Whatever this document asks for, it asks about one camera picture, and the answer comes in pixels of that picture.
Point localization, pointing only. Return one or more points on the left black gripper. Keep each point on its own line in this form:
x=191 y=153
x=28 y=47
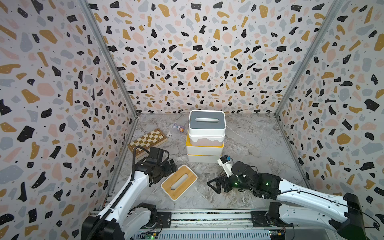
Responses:
x=169 y=170

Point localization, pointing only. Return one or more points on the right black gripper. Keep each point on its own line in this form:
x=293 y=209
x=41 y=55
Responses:
x=224 y=179

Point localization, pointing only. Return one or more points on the white pink tissue box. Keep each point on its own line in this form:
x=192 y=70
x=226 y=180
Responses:
x=206 y=141

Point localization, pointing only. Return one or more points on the grey lid tissue box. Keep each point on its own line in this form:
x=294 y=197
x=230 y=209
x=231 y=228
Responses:
x=207 y=123

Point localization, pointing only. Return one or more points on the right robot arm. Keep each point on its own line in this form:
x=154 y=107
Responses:
x=293 y=204

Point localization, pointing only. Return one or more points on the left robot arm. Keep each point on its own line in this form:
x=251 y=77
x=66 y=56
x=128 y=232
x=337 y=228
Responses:
x=121 y=219

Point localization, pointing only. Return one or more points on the wooden chess board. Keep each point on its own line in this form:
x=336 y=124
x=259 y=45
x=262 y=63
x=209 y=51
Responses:
x=153 y=138

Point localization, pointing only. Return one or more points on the left green circuit board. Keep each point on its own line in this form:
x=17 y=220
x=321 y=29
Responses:
x=148 y=236

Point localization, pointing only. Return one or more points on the green circuit board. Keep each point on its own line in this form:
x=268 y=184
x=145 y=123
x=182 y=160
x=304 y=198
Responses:
x=277 y=235
x=148 y=236

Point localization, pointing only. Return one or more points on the right green circuit board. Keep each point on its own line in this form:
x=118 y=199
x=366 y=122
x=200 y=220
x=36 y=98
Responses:
x=277 y=235

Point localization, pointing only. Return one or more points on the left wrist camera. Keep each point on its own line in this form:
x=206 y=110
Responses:
x=155 y=155

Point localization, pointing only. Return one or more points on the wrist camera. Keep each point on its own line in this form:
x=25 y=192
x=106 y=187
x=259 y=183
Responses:
x=226 y=163
x=155 y=155

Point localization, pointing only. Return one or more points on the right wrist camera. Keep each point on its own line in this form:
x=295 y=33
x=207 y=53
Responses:
x=226 y=163

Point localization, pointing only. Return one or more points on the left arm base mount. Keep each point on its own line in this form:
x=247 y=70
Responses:
x=159 y=220

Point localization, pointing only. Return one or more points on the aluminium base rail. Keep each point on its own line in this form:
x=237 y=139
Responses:
x=230 y=225

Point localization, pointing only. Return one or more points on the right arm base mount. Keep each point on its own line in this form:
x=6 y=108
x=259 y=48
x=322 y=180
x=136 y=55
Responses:
x=265 y=219

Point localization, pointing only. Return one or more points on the left aluminium corner post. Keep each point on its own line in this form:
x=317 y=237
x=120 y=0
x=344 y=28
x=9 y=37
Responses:
x=106 y=53

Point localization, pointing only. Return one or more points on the aluminium corner post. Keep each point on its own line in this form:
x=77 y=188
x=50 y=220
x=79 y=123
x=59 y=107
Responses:
x=106 y=53
x=331 y=14

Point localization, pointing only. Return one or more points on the right aluminium corner post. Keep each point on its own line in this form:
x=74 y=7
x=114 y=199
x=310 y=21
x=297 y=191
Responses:
x=331 y=14

